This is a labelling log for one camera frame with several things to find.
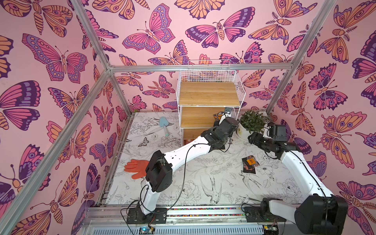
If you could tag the green plant in white pot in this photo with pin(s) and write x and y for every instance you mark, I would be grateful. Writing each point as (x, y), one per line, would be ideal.
(250, 122)

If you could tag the orange tea bag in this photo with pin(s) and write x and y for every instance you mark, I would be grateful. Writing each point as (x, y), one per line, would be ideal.
(251, 162)
(219, 115)

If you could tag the white wire three-tier shelf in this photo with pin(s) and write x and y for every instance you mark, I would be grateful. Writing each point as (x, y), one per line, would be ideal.
(201, 94)

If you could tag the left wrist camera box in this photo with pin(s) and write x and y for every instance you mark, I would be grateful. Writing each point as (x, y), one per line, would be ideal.
(228, 111)

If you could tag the red tea bag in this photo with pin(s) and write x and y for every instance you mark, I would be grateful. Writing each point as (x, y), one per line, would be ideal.
(246, 169)

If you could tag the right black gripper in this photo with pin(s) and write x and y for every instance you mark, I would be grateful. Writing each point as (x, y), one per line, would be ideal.
(253, 138)

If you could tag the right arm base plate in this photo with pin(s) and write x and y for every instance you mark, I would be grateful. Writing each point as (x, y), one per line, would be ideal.
(254, 214)

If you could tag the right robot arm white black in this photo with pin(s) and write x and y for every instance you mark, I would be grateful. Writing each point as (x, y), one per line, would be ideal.
(321, 212)

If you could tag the teal and white spatula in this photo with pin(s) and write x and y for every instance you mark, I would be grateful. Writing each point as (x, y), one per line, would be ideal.
(163, 123)

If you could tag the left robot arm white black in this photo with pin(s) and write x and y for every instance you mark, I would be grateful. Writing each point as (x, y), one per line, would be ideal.
(161, 166)

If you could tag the aluminium rail with coloured strip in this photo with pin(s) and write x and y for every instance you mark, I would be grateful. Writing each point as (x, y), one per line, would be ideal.
(179, 214)

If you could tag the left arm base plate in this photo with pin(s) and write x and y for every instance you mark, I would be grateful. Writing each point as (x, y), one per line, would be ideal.
(136, 216)

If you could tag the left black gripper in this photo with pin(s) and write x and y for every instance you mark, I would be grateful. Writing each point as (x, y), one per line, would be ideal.
(230, 135)

